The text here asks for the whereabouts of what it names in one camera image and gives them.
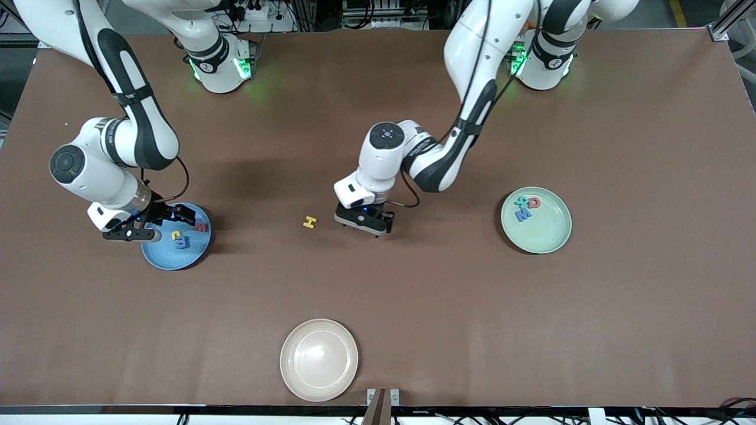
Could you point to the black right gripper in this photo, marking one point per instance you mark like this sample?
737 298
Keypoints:
160 211

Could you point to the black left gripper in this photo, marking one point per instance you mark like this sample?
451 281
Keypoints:
385 218

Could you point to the blue foam letter m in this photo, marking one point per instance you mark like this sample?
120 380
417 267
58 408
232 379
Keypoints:
182 243
523 215

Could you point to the yellow foam letter H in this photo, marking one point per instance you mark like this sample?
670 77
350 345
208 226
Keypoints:
309 222

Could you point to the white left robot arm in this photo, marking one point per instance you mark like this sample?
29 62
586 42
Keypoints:
472 35

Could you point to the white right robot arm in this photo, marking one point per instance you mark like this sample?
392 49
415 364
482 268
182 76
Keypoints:
100 171

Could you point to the blue plate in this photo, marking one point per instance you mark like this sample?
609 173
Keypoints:
177 260

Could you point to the beige plate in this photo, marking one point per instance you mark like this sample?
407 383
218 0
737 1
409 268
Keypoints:
319 360

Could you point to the pale green plate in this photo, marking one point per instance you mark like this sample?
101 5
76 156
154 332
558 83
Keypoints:
543 233

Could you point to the long white power strip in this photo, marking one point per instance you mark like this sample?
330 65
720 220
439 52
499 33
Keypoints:
384 23

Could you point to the white power strip with plugs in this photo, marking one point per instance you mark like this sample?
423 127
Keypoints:
277 23

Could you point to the metal bracket with brown strip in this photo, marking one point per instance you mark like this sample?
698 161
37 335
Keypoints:
378 407

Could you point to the aluminium frame profile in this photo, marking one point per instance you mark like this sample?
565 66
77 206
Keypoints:
723 29

